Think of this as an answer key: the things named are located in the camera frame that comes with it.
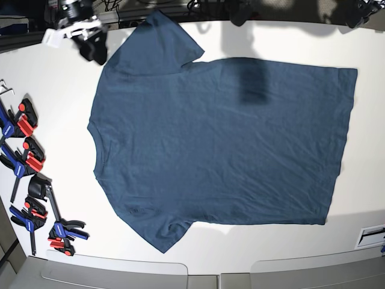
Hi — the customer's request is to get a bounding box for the blue red bar clamp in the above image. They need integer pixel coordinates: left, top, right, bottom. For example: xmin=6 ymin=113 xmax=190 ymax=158
xmin=28 ymin=175 xmax=89 ymax=256
xmin=1 ymin=98 xmax=38 ymax=145
xmin=9 ymin=196 xmax=48 ymax=256
xmin=1 ymin=137 xmax=45 ymax=203

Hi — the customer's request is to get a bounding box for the left grey chair back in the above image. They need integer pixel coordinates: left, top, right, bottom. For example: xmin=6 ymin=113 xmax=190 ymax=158
xmin=10 ymin=250 xmax=218 ymax=288

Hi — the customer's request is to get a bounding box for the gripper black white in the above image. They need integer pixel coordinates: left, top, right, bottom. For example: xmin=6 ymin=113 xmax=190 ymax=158
xmin=58 ymin=0 xmax=107 ymax=65
xmin=345 ymin=0 xmax=384 ymax=29

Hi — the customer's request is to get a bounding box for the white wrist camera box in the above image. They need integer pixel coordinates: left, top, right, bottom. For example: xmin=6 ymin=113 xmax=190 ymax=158
xmin=42 ymin=28 xmax=65 ymax=48

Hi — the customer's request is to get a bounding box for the grey chair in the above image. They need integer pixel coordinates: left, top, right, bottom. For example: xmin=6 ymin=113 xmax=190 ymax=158
xmin=10 ymin=250 xmax=218 ymax=288
xmin=219 ymin=247 xmax=385 ymax=289

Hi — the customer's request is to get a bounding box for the small metal hex key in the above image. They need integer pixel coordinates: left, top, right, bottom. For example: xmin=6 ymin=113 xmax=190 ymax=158
xmin=0 ymin=79 xmax=14 ymax=95

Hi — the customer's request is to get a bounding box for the white label card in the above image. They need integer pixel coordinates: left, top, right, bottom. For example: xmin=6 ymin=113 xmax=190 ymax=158
xmin=355 ymin=225 xmax=384 ymax=250

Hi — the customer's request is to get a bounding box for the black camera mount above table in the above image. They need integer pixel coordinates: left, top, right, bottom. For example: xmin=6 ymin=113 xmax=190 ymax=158
xmin=229 ymin=0 xmax=253 ymax=26

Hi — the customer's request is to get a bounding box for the right grey chair back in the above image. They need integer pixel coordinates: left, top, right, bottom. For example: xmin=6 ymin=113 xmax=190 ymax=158
xmin=219 ymin=247 xmax=385 ymax=289

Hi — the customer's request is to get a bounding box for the top blue red bar clamp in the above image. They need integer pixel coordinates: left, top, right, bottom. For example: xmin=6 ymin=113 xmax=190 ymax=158
xmin=1 ymin=98 xmax=38 ymax=145

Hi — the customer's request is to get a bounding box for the dark blue T-shirt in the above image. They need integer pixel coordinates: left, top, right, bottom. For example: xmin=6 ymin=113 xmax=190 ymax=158
xmin=88 ymin=11 xmax=358 ymax=253

